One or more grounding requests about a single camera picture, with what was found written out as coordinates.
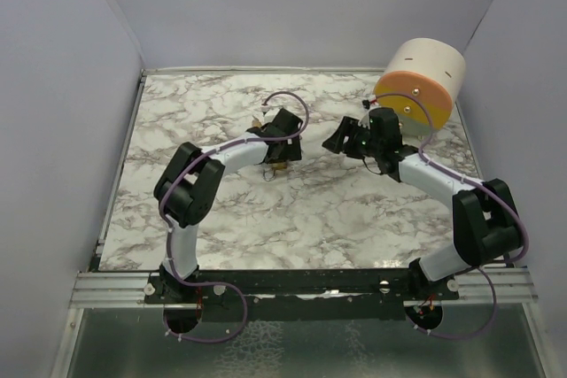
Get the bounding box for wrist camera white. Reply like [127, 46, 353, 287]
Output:
[359, 97, 379, 128]
[260, 105, 281, 124]

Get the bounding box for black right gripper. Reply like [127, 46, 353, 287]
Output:
[323, 116, 382, 160]

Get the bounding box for aluminium frame rail front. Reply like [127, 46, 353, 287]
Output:
[71, 267, 538, 309]

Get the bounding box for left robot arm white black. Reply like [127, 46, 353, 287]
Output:
[153, 108, 308, 303]

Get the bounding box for larger brass padlock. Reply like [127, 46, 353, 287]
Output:
[262, 162, 289, 181]

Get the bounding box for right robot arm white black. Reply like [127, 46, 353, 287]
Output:
[322, 107, 523, 299]

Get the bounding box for round mini drawer cabinet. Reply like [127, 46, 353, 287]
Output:
[373, 38, 466, 136]

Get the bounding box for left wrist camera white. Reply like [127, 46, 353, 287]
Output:
[260, 105, 281, 124]

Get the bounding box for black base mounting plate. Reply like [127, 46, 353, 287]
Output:
[144, 267, 459, 322]

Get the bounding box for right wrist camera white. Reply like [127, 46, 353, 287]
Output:
[359, 97, 379, 128]

